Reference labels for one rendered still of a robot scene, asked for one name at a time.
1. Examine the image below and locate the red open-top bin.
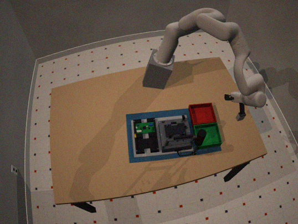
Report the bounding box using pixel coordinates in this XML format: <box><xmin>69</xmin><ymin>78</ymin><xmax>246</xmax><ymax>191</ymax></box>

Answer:
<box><xmin>188</xmin><ymin>103</ymin><xmax>217</xmax><ymax>127</ymax></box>

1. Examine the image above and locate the green circuit board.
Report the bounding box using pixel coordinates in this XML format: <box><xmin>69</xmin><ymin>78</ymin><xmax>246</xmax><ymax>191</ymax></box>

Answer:
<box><xmin>135</xmin><ymin>122</ymin><xmax>155</xmax><ymax>134</ymax></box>

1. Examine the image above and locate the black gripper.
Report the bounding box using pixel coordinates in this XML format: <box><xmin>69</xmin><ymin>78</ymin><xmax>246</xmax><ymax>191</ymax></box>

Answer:
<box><xmin>224</xmin><ymin>91</ymin><xmax>243</xmax><ymax>103</ymax></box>

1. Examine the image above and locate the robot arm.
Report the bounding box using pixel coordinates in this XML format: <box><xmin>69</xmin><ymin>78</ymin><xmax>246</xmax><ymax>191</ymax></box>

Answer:
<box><xmin>153</xmin><ymin>8</ymin><xmax>266</xmax><ymax>121</ymax></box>

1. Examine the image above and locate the green bin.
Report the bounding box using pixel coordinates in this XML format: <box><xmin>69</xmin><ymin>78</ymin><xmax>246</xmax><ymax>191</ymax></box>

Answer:
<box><xmin>193</xmin><ymin>123</ymin><xmax>222</xmax><ymax>150</ymax></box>

